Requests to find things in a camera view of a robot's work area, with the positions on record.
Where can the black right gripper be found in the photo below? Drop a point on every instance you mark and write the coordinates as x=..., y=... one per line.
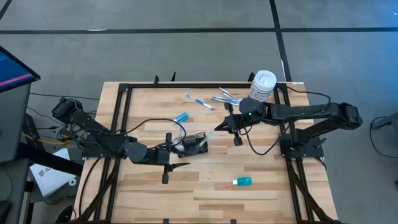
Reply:
x=241, y=123

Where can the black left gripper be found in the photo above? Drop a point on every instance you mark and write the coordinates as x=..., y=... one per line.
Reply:
x=158, y=155

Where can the pink white toothbrush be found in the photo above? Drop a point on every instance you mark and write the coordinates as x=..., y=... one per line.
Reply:
x=177, y=140

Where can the green white toothbrush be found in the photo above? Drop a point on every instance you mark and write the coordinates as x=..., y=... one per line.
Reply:
x=206, y=138

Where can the blue white toothbrush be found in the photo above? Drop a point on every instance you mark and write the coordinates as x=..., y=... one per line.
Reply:
x=200, y=101

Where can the blue-capped small tube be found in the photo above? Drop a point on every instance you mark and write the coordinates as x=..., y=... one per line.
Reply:
x=244, y=181

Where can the white-lidded wipes canister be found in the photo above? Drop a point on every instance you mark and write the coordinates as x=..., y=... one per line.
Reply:
x=264, y=81

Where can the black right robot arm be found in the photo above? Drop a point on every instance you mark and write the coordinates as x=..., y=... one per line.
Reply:
x=298, y=110

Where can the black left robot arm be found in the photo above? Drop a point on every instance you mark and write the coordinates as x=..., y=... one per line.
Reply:
x=93, y=130

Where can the orange white toothbrush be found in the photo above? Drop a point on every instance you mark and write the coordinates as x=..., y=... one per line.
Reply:
x=225, y=91

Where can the small blue toothpaste tube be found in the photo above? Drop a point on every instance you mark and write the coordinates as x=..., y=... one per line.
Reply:
x=181, y=117

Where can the white tape roll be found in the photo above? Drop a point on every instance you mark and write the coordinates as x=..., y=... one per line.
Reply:
x=72, y=181

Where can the person's black shoe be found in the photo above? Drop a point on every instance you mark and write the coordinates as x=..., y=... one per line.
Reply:
x=65, y=214

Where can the white paper booklet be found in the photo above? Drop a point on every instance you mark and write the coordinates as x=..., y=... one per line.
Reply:
x=49, y=177

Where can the black side desk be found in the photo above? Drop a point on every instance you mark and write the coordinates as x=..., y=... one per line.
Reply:
x=46, y=158

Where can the monitor with blue screen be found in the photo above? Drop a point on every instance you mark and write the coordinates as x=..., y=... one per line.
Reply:
x=12, y=71

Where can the black metal table frame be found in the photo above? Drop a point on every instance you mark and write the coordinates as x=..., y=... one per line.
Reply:
x=202, y=85

